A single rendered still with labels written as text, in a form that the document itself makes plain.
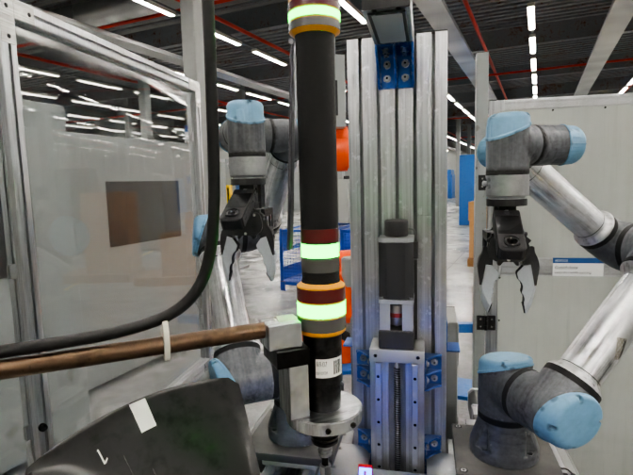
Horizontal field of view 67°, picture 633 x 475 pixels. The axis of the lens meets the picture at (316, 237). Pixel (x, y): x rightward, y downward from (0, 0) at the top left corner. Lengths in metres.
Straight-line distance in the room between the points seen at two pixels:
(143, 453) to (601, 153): 2.10
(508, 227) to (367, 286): 0.51
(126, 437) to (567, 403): 0.78
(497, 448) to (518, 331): 1.19
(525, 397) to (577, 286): 1.31
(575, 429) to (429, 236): 0.52
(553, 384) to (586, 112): 1.46
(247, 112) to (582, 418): 0.86
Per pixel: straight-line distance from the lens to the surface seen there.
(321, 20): 0.42
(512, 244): 0.85
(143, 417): 0.56
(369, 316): 1.30
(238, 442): 0.57
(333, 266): 0.41
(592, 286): 2.37
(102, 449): 0.54
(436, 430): 1.41
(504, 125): 0.92
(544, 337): 2.38
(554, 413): 1.05
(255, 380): 1.17
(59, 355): 0.40
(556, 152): 0.98
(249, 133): 0.96
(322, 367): 0.43
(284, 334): 0.41
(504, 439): 1.21
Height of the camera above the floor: 1.67
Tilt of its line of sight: 7 degrees down
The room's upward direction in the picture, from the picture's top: 2 degrees counter-clockwise
